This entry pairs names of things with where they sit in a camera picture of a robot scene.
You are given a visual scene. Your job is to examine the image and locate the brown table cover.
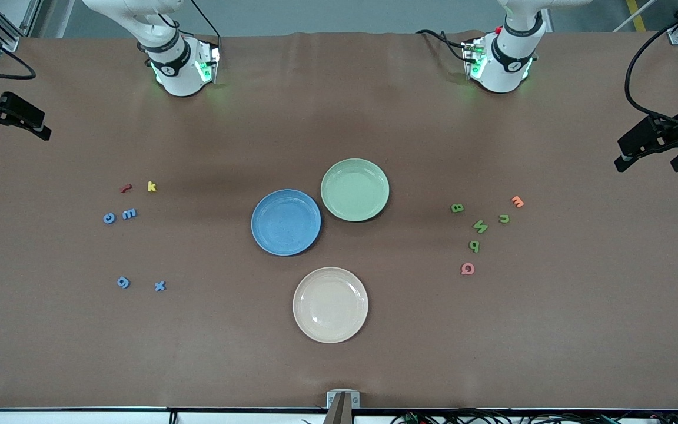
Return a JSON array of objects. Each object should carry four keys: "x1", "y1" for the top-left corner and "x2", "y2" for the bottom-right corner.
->
[{"x1": 0, "y1": 31, "x2": 678, "y2": 410}]

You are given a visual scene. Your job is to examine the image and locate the blue plate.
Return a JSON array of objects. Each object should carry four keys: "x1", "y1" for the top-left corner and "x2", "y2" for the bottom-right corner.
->
[{"x1": 251, "y1": 188, "x2": 322, "y2": 257}]

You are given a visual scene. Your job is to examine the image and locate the green plate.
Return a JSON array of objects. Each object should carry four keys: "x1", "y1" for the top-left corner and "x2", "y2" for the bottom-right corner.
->
[{"x1": 320, "y1": 158, "x2": 390, "y2": 223}]

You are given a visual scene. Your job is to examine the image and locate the beige plate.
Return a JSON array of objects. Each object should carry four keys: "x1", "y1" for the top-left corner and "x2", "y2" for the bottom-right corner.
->
[{"x1": 293, "y1": 267, "x2": 369, "y2": 344}]

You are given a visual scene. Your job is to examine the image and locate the black right base cable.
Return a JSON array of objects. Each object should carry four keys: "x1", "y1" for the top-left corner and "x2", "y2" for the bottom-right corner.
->
[{"x1": 189, "y1": 0, "x2": 222, "y2": 54}]

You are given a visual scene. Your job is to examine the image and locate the black base cable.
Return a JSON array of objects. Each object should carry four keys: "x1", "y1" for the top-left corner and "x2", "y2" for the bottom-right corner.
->
[
  {"x1": 416, "y1": 28, "x2": 475, "y2": 64},
  {"x1": 189, "y1": 0, "x2": 222, "y2": 54}
]

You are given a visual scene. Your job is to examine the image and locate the black left base cable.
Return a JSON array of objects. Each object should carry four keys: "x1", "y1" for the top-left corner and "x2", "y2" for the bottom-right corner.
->
[{"x1": 416, "y1": 28, "x2": 475, "y2": 64}]

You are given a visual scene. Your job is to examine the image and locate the white table edge rail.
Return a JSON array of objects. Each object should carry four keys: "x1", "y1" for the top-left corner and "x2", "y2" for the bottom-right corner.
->
[{"x1": 0, "y1": 409, "x2": 678, "y2": 424}]

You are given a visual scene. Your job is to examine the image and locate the tangled cable bundle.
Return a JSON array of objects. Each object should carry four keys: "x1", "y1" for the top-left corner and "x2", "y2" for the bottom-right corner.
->
[{"x1": 391, "y1": 408, "x2": 678, "y2": 424}]

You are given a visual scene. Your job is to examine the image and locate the grey metal bracket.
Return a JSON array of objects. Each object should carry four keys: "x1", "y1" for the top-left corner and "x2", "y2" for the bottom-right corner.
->
[{"x1": 327, "y1": 390, "x2": 361, "y2": 409}]

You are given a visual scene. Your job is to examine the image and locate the brown camera post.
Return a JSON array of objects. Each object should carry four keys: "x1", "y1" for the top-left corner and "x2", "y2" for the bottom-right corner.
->
[{"x1": 321, "y1": 393, "x2": 355, "y2": 424}]

